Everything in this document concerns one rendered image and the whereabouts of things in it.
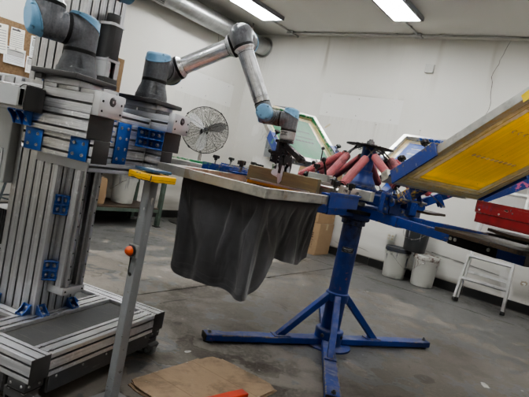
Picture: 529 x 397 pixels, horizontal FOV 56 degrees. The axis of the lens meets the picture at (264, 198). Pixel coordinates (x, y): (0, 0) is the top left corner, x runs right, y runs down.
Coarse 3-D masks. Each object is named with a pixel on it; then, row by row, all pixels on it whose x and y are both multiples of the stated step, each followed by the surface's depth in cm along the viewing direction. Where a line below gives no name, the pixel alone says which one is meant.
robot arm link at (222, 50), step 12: (228, 36) 238; (204, 48) 242; (216, 48) 240; (228, 48) 238; (180, 60) 244; (192, 60) 242; (204, 60) 242; (216, 60) 243; (180, 72) 244; (168, 84) 251
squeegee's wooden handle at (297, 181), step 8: (256, 168) 247; (264, 168) 244; (248, 176) 249; (256, 176) 246; (264, 176) 243; (272, 176) 241; (288, 176) 235; (296, 176) 233; (304, 176) 231; (280, 184) 238; (288, 184) 235; (296, 184) 233; (304, 184) 230; (312, 184) 228; (312, 192) 228
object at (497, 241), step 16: (368, 208) 305; (400, 224) 273; (416, 224) 262; (448, 240) 240; (464, 240) 231; (480, 240) 202; (496, 240) 215; (496, 256) 215; (512, 256) 208; (528, 256) 188
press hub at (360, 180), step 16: (352, 144) 320; (368, 144) 298; (368, 176) 308; (352, 224) 309; (352, 240) 311; (336, 256) 316; (352, 256) 312; (336, 272) 314; (352, 272) 317; (336, 288) 314; (320, 336) 315; (336, 352) 308
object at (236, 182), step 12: (168, 168) 209; (180, 168) 205; (192, 168) 225; (204, 180) 197; (216, 180) 193; (228, 180) 190; (240, 180) 255; (252, 192) 183; (264, 192) 180; (276, 192) 185; (288, 192) 192; (300, 192) 199
